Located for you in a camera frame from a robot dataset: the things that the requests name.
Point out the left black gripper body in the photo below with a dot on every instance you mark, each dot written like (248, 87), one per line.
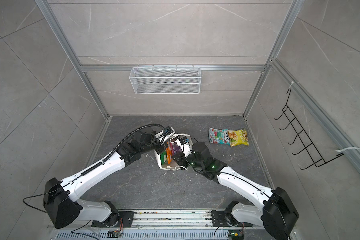
(160, 148)

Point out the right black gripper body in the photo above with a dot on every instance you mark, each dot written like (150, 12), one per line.
(184, 162)

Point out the white floral paper bag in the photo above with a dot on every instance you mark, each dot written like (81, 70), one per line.
(171, 166)

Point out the teal red snack bag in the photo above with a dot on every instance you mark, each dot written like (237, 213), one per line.
(217, 136)

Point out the yellow green snack bag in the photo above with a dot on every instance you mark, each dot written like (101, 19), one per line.
(238, 137)

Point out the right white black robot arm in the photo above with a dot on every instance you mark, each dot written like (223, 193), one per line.
(272, 208)

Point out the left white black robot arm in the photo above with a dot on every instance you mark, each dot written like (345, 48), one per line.
(62, 200)

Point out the green snack pack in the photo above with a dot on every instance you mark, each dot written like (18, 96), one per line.
(163, 158)

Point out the orange snack pack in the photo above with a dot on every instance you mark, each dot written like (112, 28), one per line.
(169, 155)

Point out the purple snack pack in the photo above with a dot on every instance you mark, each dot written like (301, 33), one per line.
(175, 148)

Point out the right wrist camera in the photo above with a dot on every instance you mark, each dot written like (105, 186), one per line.
(184, 143)

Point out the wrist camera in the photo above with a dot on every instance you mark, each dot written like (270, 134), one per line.
(184, 143)
(164, 135)

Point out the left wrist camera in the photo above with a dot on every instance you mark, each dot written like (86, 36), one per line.
(164, 135)

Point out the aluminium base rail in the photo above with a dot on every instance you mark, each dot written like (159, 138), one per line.
(172, 218)

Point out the white wire mesh basket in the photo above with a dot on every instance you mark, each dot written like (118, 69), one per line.
(166, 80)

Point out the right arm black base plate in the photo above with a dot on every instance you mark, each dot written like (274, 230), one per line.
(222, 219)

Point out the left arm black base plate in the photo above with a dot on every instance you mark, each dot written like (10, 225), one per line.
(122, 219)

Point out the black wire hook rack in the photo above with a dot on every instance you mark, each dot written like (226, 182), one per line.
(302, 136)

